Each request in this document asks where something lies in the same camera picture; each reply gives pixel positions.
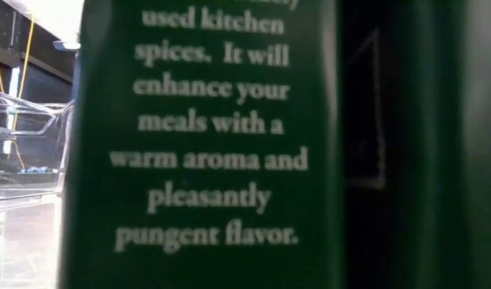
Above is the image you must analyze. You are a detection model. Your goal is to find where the dark green spice tin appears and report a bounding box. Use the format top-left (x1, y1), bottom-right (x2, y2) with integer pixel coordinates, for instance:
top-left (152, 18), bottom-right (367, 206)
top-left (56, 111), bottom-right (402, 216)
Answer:
top-left (59, 0), bottom-right (345, 289)
top-left (343, 0), bottom-right (491, 289)

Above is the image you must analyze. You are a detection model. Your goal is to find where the clear plastic bin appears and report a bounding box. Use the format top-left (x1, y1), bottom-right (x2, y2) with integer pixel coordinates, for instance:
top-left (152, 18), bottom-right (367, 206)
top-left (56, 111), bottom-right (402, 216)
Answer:
top-left (0, 88), bottom-right (76, 210)

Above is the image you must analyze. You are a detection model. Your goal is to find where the long ceiling light bar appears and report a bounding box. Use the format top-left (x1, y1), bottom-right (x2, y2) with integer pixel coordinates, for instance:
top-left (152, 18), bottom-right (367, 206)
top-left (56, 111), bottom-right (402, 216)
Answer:
top-left (52, 39), bottom-right (83, 52)

